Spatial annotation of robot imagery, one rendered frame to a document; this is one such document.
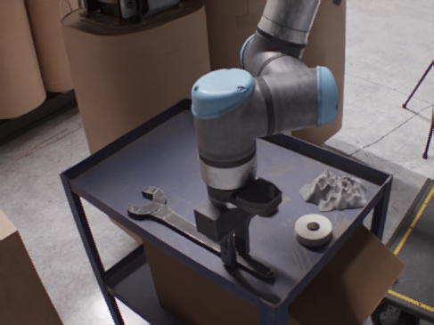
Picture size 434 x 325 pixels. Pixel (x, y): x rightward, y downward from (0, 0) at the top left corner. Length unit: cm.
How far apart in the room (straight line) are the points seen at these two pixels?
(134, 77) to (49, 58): 179
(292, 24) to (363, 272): 52
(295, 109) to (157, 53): 84
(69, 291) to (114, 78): 102
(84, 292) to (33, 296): 99
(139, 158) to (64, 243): 123
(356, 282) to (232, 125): 46
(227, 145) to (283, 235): 31
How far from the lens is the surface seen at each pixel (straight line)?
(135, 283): 141
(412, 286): 165
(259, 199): 75
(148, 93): 153
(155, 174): 116
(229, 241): 86
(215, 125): 70
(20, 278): 112
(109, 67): 152
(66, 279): 222
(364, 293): 101
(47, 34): 319
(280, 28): 82
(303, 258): 93
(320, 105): 73
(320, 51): 219
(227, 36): 177
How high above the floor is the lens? 155
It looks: 35 degrees down
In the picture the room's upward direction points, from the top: 5 degrees counter-clockwise
